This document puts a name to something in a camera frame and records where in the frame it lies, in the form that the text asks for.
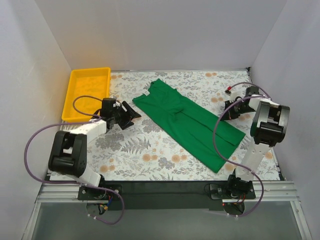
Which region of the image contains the green t shirt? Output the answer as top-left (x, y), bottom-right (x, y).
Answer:
top-left (132, 79), bottom-right (246, 173)

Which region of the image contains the yellow plastic tray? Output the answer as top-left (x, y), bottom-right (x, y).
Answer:
top-left (61, 67), bottom-right (111, 123)

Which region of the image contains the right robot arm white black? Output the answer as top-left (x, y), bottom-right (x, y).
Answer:
top-left (222, 85), bottom-right (290, 199)

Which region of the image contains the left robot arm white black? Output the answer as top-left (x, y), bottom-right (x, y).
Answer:
top-left (48, 98), bottom-right (141, 200)

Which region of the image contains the floral table mat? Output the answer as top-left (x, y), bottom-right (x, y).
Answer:
top-left (49, 69), bottom-right (281, 181)

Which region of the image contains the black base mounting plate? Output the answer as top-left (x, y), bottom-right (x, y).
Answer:
top-left (77, 179), bottom-right (256, 211)

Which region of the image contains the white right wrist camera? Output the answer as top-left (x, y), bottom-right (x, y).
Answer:
top-left (224, 86), bottom-right (241, 103)

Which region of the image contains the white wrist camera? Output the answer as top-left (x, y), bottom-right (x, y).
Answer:
top-left (111, 96), bottom-right (122, 108)
top-left (224, 86), bottom-right (241, 103)

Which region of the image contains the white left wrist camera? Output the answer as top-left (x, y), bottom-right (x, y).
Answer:
top-left (111, 96), bottom-right (122, 108)

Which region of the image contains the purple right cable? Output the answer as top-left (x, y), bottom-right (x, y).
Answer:
top-left (212, 82), bottom-right (273, 217)

